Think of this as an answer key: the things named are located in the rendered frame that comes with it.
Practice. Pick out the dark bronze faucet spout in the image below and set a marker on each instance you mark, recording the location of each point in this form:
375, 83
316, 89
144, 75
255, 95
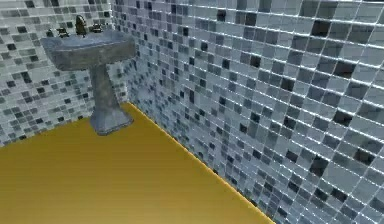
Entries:
80, 25

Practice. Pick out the grey pedestal sink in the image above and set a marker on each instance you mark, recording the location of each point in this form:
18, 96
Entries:
103, 93

